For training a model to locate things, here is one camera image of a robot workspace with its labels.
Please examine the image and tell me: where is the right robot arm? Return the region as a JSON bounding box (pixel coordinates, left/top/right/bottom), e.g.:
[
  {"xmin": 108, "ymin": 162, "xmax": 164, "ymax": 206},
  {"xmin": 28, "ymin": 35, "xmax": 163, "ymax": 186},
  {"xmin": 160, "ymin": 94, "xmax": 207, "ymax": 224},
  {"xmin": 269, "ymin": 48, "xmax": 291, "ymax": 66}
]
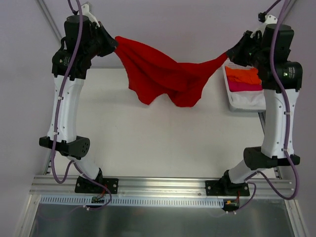
[{"xmin": 216, "ymin": 23, "xmax": 303, "ymax": 196}]

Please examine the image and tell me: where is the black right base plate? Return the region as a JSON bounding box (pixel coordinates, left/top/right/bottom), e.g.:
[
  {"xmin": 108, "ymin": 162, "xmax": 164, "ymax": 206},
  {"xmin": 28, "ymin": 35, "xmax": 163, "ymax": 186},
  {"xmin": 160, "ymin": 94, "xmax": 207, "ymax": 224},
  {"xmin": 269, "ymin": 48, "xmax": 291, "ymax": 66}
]
[{"xmin": 205, "ymin": 180, "xmax": 250, "ymax": 197}]

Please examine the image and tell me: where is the white plastic basket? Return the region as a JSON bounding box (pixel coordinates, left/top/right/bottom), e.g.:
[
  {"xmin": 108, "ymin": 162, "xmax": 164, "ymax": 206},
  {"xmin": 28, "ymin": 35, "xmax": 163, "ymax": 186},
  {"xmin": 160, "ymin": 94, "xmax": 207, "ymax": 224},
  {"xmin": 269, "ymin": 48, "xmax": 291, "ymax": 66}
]
[{"xmin": 222, "ymin": 60, "xmax": 266, "ymax": 113}]

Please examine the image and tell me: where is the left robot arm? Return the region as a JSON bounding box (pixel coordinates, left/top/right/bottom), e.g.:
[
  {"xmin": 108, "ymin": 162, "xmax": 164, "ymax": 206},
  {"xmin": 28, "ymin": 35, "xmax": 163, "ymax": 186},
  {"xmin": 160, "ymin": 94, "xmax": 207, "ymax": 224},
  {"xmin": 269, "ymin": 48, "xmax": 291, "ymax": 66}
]
[{"xmin": 39, "ymin": 15, "xmax": 118, "ymax": 193}]

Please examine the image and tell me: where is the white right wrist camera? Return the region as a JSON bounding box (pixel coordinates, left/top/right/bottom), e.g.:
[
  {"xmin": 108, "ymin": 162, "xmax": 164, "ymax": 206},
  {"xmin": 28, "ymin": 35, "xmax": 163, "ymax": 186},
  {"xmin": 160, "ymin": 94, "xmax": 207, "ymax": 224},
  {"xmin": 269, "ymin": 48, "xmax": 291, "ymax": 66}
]
[{"xmin": 250, "ymin": 12, "xmax": 277, "ymax": 38}]

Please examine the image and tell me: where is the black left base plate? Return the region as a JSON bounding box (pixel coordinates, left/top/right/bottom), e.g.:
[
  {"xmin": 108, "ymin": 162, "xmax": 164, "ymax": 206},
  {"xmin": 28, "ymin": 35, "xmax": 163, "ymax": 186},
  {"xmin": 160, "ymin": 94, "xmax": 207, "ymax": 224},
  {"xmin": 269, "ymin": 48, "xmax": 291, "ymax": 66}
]
[{"xmin": 75, "ymin": 176, "xmax": 119, "ymax": 194}]

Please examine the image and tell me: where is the aluminium mounting rail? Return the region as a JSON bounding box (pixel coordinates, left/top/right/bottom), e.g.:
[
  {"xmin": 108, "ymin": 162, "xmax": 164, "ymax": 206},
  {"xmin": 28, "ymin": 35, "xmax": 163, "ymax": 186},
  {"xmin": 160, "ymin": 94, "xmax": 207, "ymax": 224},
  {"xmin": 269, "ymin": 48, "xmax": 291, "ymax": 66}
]
[{"xmin": 30, "ymin": 175, "xmax": 295, "ymax": 199}]

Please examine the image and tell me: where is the magenta t-shirt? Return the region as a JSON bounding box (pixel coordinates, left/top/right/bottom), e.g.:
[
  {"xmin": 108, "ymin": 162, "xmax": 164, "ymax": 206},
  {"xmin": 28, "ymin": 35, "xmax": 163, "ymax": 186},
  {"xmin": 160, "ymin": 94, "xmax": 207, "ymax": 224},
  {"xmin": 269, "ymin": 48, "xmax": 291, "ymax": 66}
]
[{"xmin": 228, "ymin": 81, "xmax": 262, "ymax": 92}]

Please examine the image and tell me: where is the red t-shirt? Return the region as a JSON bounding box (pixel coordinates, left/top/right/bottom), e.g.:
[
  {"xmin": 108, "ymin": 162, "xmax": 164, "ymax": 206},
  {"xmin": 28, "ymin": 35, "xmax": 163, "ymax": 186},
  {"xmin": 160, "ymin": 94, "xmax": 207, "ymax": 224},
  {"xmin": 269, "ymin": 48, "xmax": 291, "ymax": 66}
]
[{"xmin": 115, "ymin": 36, "xmax": 228, "ymax": 107}]

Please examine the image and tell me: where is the orange t-shirt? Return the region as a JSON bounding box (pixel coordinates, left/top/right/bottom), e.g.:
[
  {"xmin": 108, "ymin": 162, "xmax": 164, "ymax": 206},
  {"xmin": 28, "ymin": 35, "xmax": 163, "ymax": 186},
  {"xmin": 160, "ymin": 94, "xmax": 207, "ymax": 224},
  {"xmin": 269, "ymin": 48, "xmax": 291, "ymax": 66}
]
[{"xmin": 225, "ymin": 67, "xmax": 261, "ymax": 85}]

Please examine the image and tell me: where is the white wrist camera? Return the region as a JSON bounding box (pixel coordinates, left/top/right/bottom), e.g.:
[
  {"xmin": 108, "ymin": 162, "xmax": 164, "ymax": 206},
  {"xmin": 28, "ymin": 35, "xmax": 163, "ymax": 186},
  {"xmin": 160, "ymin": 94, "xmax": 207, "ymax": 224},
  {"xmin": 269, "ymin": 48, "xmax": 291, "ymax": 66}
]
[
  {"xmin": 81, "ymin": 2, "xmax": 100, "ymax": 28},
  {"xmin": 250, "ymin": 12, "xmax": 277, "ymax": 38}
]

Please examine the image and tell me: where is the white slotted cable duct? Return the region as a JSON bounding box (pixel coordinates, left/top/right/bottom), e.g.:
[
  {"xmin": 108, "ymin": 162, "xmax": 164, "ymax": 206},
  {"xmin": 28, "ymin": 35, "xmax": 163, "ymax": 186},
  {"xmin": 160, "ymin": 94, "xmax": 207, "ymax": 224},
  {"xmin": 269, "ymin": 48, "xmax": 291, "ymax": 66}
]
[{"xmin": 39, "ymin": 195, "xmax": 224, "ymax": 208}]

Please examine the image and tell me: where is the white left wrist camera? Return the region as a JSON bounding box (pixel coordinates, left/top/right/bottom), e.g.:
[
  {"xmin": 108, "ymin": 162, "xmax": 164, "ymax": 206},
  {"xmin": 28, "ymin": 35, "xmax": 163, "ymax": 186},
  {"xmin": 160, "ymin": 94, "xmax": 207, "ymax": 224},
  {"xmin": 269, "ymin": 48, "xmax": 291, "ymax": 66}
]
[{"xmin": 81, "ymin": 2, "xmax": 100, "ymax": 28}]

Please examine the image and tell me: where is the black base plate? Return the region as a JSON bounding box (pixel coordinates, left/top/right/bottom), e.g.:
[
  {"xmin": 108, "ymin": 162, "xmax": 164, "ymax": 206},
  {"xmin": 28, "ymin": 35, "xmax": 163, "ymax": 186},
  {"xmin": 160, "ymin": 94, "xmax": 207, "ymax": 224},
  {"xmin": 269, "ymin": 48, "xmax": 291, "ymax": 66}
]
[
  {"xmin": 75, "ymin": 176, "xmax": 119, "ymax": 194},
  {"xmin": 205, "ymin": 180, "xmax": 250, "ymax": 197}
]

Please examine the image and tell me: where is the white t-shirt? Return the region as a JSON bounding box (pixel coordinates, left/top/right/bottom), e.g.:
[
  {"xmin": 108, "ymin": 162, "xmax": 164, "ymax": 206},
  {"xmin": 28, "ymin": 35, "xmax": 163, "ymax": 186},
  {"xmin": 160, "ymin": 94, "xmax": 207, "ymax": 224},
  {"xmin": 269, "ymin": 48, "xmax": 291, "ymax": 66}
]
[{"xmin": 231, "ymin": 90, "xmax": 266, "ymax": 108}]

